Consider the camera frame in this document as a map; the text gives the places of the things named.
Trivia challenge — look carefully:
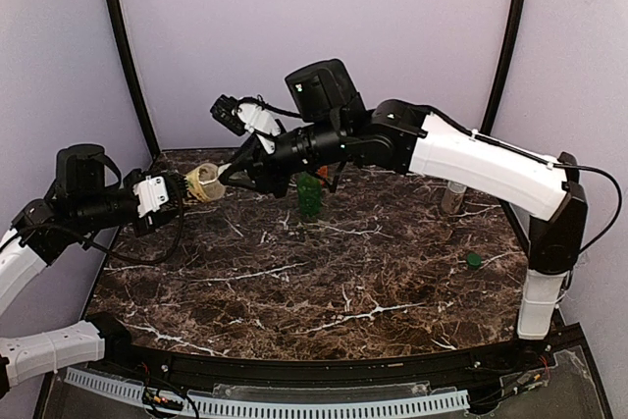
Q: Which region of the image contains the yellow tea bottle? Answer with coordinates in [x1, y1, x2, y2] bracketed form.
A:
[185, 163, 226, 203]

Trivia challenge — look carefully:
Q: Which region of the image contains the coffee latte bottle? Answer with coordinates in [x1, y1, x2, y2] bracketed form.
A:
[441, 181, 467, 215]

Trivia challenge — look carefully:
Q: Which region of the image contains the green bottle cap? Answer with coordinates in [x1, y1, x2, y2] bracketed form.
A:
[466, 252, 483, 270]

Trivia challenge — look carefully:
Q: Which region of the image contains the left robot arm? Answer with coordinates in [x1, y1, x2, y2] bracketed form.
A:
[1, 144, 187, 393]

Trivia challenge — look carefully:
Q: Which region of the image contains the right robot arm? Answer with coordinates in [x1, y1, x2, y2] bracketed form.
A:
[210, 59, 588, 340]

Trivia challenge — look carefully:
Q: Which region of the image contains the green soda bottle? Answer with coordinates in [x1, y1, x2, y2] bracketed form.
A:
[296, 173, 323, 221]

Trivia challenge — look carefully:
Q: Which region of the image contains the orange drink bottle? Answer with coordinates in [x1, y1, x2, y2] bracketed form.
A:
[317, 166, 329, 184]

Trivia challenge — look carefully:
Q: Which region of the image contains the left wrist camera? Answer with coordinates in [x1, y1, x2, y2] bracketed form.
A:
[131, 174, 187, 218]

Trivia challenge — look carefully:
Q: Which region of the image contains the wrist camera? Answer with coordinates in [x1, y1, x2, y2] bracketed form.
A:
[210, 93, 288, 155]
[131, 174, 187, 218]

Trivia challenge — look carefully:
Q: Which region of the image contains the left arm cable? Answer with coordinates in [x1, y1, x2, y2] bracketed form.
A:
[19, 197, 186, 264]

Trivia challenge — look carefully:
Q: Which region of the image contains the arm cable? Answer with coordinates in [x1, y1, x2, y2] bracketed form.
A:
[421, 107, 623, 251]
[19, 197, 186, 264]

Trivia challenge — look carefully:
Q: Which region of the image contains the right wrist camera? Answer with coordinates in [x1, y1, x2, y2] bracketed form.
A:
[210, 93, 288, 155]

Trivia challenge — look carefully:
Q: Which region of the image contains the white slotted cable duct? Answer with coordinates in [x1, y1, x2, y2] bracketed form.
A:
[65, 368, 470, 418]

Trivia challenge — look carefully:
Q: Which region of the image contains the left black frame post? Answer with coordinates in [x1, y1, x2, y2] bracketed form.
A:
[105, 0, 161, 159]

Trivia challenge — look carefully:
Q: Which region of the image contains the black frame post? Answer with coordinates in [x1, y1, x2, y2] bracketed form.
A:
[105, 0, 161, 159]
[480, 0, 525, 134]

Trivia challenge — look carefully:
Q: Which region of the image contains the black front rail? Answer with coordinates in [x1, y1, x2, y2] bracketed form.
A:
[86, 312, 549, 392]

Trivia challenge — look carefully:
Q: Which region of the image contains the right black frame post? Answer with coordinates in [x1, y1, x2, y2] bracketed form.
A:
[480, 0, 525, 134]

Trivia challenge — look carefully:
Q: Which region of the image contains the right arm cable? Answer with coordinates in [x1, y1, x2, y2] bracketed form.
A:
[421, 107, 623, 251]

